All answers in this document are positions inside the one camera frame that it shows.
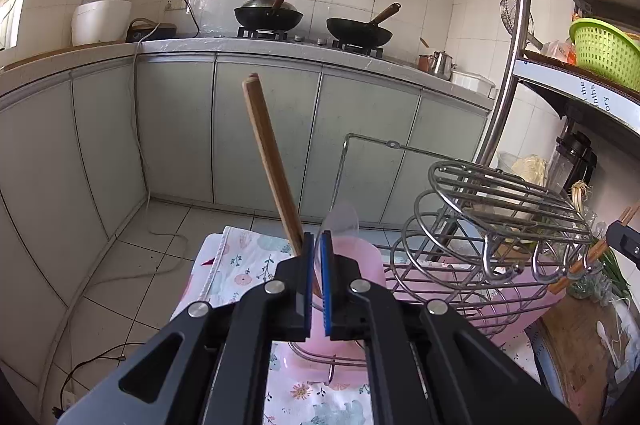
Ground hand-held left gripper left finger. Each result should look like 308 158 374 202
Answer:
55 232 316 425

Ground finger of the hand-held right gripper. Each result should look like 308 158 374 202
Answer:
606 222 640 262

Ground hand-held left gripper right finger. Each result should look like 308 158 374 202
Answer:
320 230 582 425

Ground tall pink plastic cup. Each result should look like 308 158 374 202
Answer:
287 235 387 356

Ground wooden chopstick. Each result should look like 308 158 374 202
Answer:
242 74 305 256
549 204 640 292

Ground metal wire utensil rack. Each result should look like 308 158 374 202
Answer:
332 134 596 386

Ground green onions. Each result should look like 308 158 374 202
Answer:
570 180 632 298

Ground floral printed cloth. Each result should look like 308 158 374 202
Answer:
172 225 542 425

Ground white plastic spoon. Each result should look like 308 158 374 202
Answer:
596 322 622 382

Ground napa cabbage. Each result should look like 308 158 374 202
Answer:
500 152 551 206

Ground wide pink plastic cup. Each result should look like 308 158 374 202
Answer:
440 255 567 347

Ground metal shelf rack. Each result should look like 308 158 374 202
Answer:
475 0 640 166

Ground green plastic basket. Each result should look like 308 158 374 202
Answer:
569 18 640 90

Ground orange plastic bag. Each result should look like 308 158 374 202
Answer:
542 41 576 64

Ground white container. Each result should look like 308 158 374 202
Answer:
450 71 496 96

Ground gas stove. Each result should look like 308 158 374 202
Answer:
215 27 386 58

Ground grey kitchen cabinets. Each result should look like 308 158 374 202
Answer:
0 50 493 346

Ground copper pot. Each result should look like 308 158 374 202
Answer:
417 37 437 72

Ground small steel pot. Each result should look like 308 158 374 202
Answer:
430 50 457 76

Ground metal strainer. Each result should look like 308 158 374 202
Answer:
500 0 543 50

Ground black wok with lid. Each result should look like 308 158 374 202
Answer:
234 0 304 32

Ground black floor cable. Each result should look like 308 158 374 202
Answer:
52 342 146 417

